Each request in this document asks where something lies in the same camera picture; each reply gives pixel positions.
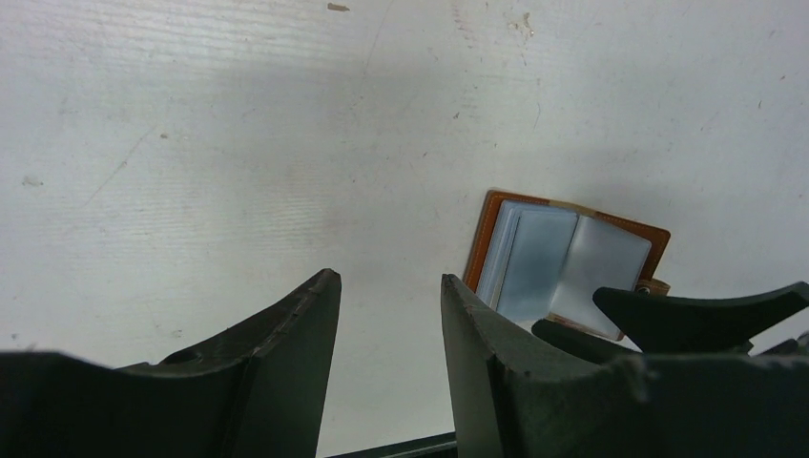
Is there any brown leather card holder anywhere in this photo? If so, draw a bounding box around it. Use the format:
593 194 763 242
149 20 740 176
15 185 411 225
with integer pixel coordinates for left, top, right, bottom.
463 190 671 341

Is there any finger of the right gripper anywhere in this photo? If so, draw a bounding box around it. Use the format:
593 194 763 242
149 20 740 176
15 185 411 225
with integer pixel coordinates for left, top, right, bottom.
531 320 638 365
592 281 808 354

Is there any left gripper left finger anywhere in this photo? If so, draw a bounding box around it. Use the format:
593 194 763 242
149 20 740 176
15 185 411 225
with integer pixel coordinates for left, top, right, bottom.
1 269 342 457

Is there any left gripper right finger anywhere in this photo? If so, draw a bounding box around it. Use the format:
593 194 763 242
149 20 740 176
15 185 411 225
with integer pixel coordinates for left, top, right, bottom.
441 275 808 457

